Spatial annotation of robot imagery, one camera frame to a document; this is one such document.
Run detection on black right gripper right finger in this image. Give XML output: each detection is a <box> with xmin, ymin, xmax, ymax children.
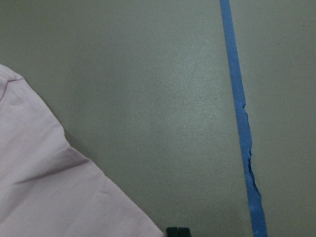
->
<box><xmin>178</xmin><ymin>227</ymin><xmax>191</xmax><ymax>237</ymax></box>

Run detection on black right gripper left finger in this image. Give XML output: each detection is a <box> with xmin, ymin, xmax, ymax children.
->
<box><xmin>166</xmin><ymin>227</ymin><xmax>178</xmax><ymax>237</ymax></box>

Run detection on pink t-shirt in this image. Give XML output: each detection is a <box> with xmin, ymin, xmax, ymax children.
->
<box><xmin>0</xmin><ymin>66</ymin><xmax>163</xmax><ymax>237</ymax></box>

